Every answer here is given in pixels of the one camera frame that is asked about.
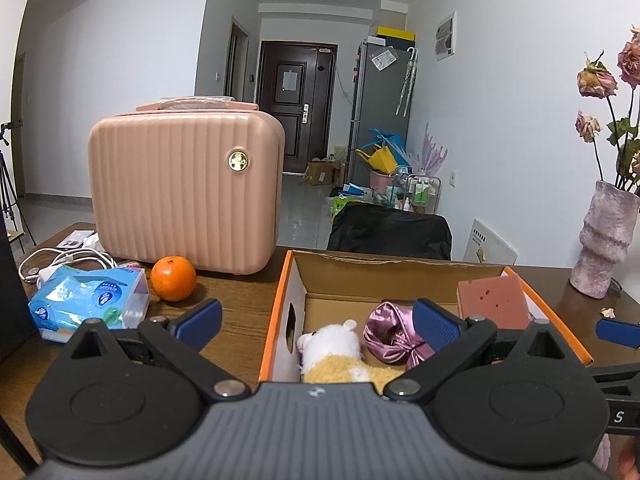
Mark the dried pink rose bouquet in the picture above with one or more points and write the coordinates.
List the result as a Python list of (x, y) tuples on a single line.
[(597, 80)]

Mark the yellow white plush toy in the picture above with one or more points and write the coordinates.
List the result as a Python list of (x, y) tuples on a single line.
[(332, 347)]

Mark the small white card box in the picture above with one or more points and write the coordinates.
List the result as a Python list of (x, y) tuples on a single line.
[(75, 240)]

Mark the yellow black box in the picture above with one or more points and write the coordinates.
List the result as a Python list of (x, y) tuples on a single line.
[(396, 35)]

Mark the black camera tripod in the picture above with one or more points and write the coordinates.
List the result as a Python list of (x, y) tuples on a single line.
[(7, 190)]

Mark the metal cart with bottles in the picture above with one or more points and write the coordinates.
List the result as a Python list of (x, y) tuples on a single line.
[(420, 192)]

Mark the open brown carton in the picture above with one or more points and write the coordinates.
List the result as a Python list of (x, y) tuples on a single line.
[(321, 174)]

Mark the fallen pink petal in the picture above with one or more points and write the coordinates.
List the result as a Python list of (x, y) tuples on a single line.
[(608, 312)]

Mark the clear plastic bag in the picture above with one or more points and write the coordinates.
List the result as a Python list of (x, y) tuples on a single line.
[(384, 59)]

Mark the yellow bag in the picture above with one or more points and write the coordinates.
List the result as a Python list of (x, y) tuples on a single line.
[(382, 160)]

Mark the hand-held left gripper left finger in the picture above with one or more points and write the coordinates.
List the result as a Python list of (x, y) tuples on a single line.
[(205, 320)]

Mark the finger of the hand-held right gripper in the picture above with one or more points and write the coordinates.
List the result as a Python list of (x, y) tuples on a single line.
[(620, 332)]

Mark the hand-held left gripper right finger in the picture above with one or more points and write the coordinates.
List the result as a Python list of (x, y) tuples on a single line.
[(440, 325)]

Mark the pink yellow sponge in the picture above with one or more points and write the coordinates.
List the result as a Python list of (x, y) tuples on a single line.
[(492, 300)]

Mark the mottled pink ceramic vase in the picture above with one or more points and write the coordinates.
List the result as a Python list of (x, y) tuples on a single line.
[(602, 245)]

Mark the orange cardboard box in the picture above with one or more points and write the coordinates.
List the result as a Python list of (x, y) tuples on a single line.
[(320, 280)]

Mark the large blue tissue pack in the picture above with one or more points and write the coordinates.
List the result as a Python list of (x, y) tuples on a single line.
[(85, 300)]

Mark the dark brown entrance door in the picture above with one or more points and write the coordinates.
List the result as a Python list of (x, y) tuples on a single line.
[(295, 110)]

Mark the grey refrigerator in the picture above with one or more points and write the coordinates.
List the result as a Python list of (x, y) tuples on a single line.
[(377, 110)]

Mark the pink plastic bin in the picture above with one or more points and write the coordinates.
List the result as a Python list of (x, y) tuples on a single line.
[(381, 181)]

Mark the white wall electrical panel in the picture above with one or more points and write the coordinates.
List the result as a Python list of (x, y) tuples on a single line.
[(446, 35)]

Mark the pink ribbed suitcase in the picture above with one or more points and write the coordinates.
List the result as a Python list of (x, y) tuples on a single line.
[(175, 190)]

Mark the green white bag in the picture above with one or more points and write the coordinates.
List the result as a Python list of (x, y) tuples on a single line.
[(345, 207)]

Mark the white flat panel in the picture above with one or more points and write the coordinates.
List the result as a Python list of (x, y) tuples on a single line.
[(492, 247)]

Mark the white folded umbrella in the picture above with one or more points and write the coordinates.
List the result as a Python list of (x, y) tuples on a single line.
[(407, 82)]

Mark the blue plastic frame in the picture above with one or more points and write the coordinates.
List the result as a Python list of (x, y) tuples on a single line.
[(386, 137)]

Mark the purple feather decoration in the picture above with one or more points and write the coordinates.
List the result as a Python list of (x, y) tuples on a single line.
[(432, 152)]

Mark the orange fruit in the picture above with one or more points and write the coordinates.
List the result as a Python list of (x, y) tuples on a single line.
[(174, 279)]

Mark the white paper notice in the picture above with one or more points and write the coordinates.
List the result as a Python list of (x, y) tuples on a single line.
[(289, 80)]

